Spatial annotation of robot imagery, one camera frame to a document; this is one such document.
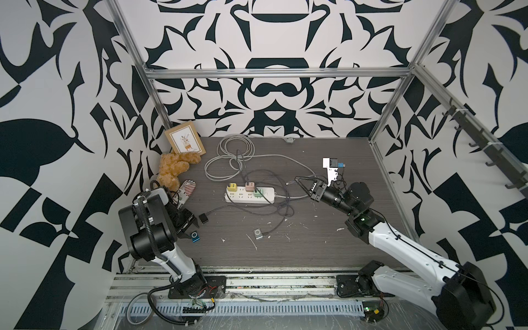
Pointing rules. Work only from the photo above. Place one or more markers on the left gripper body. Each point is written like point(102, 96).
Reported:
point(184, 220)

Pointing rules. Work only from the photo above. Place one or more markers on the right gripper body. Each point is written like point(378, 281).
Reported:
point(320, 192)

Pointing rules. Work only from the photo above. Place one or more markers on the dark usb cable pink charger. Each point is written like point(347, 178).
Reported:
point(237, 162)

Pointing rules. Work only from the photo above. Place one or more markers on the blue mp3 player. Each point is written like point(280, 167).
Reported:
point(195, 236)

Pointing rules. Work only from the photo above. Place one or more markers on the black mp3 player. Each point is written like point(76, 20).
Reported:
point(203, 218)

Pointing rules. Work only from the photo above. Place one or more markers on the dark usb cable yellow charger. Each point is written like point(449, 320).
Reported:
point(280, 218)

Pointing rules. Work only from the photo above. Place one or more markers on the dark usb cable green charger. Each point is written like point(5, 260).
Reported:
point(282, 190)

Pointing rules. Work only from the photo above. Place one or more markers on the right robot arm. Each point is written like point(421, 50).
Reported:
point(457, 294)

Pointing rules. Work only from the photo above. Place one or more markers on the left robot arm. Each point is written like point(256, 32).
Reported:
point(150, 234)

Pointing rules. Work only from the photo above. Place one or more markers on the white power strip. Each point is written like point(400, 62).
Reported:
point(244, 197)

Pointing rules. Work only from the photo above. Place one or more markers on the tan teddy bear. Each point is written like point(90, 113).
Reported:
point(172, 165)

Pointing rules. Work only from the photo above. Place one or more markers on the framed plant picture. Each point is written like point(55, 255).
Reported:
point(184, 138)

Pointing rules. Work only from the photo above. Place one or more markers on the tape roll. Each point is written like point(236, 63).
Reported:
point(138, 311)

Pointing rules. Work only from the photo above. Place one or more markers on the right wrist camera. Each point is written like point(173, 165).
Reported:
point(332, 165)

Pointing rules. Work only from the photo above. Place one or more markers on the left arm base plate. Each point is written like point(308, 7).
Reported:
point(209, 287)

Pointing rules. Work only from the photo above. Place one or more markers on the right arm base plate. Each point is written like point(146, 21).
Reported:
point(349, 286)

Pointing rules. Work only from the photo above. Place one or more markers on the black wall hook rack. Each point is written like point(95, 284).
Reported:
point(483, 140)

